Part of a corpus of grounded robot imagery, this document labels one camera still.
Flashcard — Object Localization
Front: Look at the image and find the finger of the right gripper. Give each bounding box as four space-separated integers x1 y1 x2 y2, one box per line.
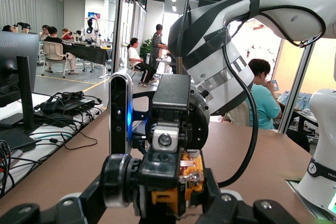
138 216 184 224

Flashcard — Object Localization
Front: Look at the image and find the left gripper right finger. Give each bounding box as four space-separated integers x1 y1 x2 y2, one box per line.
195 167 299 224

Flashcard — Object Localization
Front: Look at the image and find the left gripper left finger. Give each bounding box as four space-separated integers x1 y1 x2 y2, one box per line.
0 174 106 224

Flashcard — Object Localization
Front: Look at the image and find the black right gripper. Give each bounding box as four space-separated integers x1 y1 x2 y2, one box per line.
138 74 211 190

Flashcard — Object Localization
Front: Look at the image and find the orange black push switch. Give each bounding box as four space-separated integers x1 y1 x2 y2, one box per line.
101 149 208 221

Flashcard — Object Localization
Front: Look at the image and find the white side desk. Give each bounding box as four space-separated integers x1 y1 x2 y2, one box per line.
0 91 106 198

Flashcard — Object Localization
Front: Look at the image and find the beige chair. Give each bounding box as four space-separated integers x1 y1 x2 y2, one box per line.
227 100 251 127

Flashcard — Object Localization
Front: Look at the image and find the black flat device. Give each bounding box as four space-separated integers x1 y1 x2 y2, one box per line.
0 128 37 153

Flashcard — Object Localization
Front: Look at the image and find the seated person white shirt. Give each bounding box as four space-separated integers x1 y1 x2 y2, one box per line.
127 37 158 88

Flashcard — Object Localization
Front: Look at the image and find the green potted plant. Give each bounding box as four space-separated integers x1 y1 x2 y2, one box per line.
140 39 153 55

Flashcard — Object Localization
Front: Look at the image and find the standing person striped shirt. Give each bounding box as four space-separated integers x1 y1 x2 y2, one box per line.
150 24 169 79

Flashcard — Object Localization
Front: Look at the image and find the black dock box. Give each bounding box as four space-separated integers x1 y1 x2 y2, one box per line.
41 92 96 113

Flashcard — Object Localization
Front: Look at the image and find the person in teal shirt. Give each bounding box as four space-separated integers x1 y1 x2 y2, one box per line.
246 58 282 130

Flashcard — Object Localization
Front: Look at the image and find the table with black cloth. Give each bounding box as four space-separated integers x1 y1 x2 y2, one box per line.
62 40 113 65

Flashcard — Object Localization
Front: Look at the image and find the white humanoid robot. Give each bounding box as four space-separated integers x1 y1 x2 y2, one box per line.
83 17 101 42

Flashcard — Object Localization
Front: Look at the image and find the person in red shirt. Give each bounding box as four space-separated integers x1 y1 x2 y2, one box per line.
60 28 74 40

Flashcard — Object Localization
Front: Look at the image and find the white mesh chair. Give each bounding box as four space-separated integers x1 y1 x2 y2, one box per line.
40 40 72 79

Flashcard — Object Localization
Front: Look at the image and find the seated person black shirt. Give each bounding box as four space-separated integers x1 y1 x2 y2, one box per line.
43 26 80 75

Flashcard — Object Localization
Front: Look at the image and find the person in pale shirt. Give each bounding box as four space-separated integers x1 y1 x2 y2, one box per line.
39 24 50 41

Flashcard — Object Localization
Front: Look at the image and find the beige partition panel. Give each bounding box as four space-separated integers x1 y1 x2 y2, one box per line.
275 37 336 101

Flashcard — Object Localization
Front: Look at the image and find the black Huawei monitor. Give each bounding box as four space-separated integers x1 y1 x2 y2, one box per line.
0 31 40 130

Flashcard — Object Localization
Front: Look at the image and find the grey curtain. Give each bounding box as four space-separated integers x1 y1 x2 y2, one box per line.
0 0 65 35

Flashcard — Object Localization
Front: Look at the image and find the thin black looped cable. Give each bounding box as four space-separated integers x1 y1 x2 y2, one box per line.
61 131 98 151

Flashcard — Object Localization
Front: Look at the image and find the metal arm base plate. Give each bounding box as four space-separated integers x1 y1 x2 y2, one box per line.
285 179 326 221

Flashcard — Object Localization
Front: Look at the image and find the black cable with metal plug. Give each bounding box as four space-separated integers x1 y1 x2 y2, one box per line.
176 0 191 79

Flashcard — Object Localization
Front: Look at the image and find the teal cable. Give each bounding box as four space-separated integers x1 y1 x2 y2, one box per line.
28 132 73 141

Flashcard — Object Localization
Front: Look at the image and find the aluminium frame post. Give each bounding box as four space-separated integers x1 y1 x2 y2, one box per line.
111 0 129 75
277 39 316 134

